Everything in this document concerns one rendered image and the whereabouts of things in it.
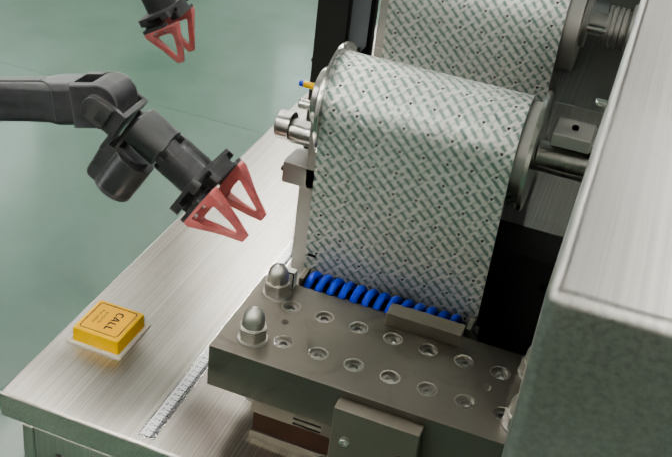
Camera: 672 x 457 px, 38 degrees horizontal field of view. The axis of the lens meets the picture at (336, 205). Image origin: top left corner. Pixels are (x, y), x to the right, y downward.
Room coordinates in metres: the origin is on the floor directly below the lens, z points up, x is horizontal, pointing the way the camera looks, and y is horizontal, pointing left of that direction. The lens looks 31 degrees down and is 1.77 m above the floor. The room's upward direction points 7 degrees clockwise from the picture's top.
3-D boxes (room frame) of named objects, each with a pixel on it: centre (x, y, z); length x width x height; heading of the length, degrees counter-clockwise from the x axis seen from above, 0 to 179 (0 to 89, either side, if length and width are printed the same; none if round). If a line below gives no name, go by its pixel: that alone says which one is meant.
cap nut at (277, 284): (1.00, 0.06, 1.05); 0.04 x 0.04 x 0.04
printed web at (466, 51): (1.21, -0.14, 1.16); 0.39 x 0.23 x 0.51; 163
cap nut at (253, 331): (0.91, 0.08, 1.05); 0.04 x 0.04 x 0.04
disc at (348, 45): (1.12, 0.02, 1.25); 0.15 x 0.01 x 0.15; 163
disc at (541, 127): (1.05, -0.23, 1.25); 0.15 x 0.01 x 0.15; 163
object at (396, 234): (1.03, -0.08, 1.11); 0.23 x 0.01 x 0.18; 73
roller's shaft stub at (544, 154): (1.04, -0.26, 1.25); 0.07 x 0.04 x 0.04; 73
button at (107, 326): (1.04, 0.28, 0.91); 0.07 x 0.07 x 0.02; 73
